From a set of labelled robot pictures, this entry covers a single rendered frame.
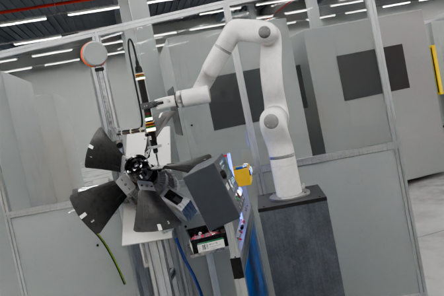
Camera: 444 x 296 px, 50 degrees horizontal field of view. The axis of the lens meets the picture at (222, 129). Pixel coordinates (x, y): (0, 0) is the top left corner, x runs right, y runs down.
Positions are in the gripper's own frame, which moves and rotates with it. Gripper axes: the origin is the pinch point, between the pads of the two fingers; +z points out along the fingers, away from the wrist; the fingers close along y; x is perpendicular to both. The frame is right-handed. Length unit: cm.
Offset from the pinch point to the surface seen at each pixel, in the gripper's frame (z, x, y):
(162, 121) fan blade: -3.1, -9.2, 12.4
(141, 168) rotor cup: 6.6, -28.8, -6.3
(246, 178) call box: -40, -47, 21
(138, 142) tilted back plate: 19.1, -18.6, 38.6
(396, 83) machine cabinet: -212, -22, 384
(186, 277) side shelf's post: 11, -106, 54
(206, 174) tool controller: -36, -26, -83
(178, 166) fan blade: -11.0, -31.5, -5.0
